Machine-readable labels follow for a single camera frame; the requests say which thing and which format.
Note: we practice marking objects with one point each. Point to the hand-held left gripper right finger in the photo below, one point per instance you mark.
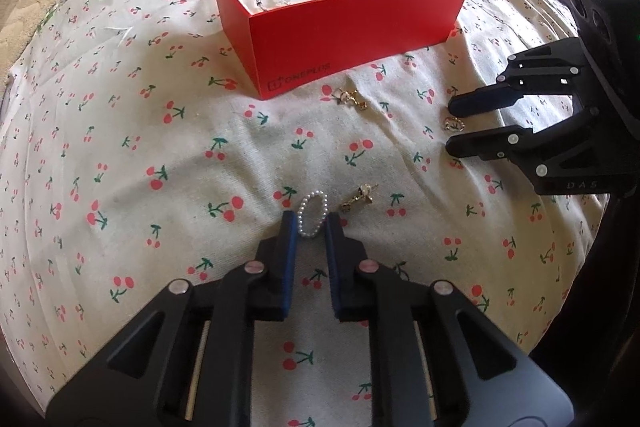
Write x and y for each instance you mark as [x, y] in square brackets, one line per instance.
[334, 267]

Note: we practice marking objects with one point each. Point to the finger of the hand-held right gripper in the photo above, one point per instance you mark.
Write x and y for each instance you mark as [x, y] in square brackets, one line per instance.
[480, 146]
[480, 103]

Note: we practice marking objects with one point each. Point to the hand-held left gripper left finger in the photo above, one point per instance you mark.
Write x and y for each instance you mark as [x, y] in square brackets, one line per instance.
[287, 267]

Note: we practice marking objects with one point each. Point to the gold earring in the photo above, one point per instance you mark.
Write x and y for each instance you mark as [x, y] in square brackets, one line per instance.
[357, 197]
[342, 95]
[360, 103]

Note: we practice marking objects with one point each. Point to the red cardboard box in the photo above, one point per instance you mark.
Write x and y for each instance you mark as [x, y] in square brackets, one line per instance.
[325, 42]

